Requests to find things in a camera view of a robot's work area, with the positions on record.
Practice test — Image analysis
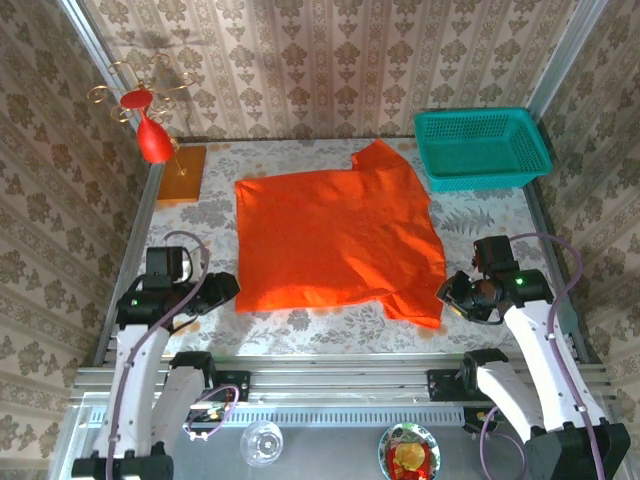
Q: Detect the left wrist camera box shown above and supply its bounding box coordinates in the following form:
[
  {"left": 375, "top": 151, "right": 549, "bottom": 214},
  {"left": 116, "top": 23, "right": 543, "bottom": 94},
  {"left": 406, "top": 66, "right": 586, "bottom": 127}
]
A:
[{"left": 145, "top": 247, "right": 185, "bottom": 279}]

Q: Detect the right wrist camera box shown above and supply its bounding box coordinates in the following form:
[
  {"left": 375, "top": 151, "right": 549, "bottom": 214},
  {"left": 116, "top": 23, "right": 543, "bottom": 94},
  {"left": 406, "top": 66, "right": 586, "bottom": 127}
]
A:
[{"left": 472, "top": 235, "right": 520, "bottom": 272}]

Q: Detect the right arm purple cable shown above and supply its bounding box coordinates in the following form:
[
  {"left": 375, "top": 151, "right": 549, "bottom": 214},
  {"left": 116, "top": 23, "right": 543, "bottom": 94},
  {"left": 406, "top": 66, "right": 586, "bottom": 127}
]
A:
[{"left": 479, "top": 232, "right": 606, "bottom": 480}]

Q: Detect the orange t-shirt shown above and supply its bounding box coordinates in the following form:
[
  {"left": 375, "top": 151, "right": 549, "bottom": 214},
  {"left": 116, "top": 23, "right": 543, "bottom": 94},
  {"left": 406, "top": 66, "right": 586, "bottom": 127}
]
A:
[{"left": 233, "top": 138, "right": 448, "bottom": 330}]

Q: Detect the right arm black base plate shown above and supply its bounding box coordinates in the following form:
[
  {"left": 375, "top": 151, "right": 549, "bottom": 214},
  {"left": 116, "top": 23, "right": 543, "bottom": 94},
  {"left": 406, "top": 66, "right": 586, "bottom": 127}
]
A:
[{"left": 426, "top": 368, "right": 476, "bottom": 403}]

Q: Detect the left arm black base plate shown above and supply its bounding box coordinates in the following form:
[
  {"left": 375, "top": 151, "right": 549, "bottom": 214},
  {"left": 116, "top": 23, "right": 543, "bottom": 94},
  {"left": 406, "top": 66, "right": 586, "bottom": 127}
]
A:
[{"left": 169, "top": 369, "right": 251, "bottom": 404}]

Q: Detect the grey slotted cable duct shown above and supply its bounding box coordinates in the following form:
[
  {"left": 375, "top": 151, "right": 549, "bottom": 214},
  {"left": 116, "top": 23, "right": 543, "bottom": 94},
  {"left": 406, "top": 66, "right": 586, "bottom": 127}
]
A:
[{"left": 87, "top": 405, "right": 464, "bottom": 427}]

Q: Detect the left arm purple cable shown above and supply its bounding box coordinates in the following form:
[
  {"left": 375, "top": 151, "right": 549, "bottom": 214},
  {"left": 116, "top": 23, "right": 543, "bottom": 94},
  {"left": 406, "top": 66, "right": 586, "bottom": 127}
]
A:
[{"left": 104, "top": 230, "right": 241, "bottom": 480}]

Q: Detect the floral table mat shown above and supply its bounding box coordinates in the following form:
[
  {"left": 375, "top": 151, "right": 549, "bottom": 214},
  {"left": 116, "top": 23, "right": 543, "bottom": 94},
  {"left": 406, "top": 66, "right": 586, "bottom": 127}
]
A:
[{"left": 117, "top": 138, "right": 574, "bottom": 357}]

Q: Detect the orange wooden base board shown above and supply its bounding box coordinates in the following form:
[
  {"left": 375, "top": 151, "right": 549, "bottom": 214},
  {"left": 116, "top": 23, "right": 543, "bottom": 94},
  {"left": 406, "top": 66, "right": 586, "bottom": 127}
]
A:
[{"left": 156, "top": 144, "right": 208, "bottom": 204}]

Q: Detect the aluminium rail beam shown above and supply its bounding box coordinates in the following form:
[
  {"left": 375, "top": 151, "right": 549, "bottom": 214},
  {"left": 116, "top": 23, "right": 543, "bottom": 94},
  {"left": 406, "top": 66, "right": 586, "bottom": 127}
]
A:
[{"left": 69, "top": 355, "right": 619, "bottom": 406}]

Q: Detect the clear drinking glass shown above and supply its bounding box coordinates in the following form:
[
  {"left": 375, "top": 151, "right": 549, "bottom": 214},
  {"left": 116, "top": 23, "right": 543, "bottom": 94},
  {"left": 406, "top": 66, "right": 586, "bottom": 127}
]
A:
[{"left": 239, "top": 419, "right": 285, "bottom": 469}]

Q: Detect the patterned bowl with food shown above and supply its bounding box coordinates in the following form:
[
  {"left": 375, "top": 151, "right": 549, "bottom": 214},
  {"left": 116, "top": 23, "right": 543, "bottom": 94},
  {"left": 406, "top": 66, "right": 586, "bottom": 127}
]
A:
[{"left": 377, "top": 422, "right": 442, "bottom": 480}]

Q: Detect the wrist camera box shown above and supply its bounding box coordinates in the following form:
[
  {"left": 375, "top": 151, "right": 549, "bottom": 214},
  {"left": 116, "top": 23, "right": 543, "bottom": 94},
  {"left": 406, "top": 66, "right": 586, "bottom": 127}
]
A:
[
  {"left": 472, "top": 235, "right": 520, "bottom": 272},
  {"left": 145, "top": 247, "right": 185, "bottom": 279}
]

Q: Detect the gold wire stand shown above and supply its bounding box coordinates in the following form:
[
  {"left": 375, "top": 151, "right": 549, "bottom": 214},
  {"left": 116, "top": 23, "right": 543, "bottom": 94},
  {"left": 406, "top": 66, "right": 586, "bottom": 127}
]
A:
[{"left": 87, "top": 53, "right": 199, "bottom": 176}]

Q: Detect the red goblet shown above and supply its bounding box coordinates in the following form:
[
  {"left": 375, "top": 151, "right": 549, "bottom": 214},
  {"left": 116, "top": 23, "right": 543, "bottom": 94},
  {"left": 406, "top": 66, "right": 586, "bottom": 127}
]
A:
[{"left": 118, "top": 89, "right": 171, "bottom": 164}]

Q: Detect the teal plastic basket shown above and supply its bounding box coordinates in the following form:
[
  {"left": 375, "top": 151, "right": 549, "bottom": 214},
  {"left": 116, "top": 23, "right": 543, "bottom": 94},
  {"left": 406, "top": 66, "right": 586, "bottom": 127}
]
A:
[{"left": 413, "top": 107, "right": 555, "bottom": 194}]

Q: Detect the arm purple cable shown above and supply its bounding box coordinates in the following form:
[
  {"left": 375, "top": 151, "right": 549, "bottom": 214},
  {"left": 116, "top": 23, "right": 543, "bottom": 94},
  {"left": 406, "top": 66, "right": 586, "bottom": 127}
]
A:
[
  {"left": 104, "top": 230, "right": 241, "bottom": 480},
  {"left": 479, "top": 232, "right": 606, "bottom": 480}
]

